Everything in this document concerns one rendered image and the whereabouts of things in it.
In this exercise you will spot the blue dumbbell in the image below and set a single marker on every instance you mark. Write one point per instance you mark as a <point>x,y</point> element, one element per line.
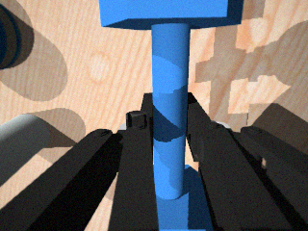
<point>181,200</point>

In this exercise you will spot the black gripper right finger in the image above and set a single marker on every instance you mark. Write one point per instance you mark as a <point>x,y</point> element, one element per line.
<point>230,166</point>

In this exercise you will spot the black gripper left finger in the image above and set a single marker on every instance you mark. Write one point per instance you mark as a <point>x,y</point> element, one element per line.
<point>67,194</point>

